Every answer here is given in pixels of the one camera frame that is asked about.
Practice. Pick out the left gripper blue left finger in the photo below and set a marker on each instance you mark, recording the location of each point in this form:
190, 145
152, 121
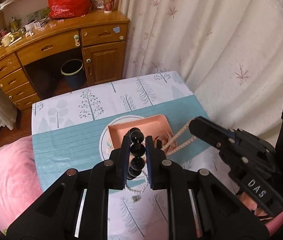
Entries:
109, 174

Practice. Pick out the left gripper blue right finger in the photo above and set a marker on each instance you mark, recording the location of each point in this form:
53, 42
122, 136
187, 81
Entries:
165, 174

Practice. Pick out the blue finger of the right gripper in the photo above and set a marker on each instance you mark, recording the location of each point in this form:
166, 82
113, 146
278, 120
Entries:
210, 132

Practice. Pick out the pink plastic jewelry tray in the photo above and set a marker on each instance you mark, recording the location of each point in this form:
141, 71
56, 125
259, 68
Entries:
153, 126

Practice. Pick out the round white coaster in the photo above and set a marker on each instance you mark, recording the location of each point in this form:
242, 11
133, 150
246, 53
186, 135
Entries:
105, 142

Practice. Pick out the tree patterned teal tablecloth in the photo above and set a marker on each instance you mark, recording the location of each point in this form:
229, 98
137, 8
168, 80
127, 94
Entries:
66, 130

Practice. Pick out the white patterned curtain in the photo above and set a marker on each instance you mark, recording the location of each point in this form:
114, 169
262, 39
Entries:
229, 52

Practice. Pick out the pink blanket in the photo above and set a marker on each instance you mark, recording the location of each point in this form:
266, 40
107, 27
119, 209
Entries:
19, 183

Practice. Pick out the dark waste bin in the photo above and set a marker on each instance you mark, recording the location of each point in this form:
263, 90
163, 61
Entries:
73, 71

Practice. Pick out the wooden desk with drawers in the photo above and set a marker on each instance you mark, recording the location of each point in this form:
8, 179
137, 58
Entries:
30, 68

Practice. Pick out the red white paper cup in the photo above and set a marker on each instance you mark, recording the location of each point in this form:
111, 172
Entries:
108, 6

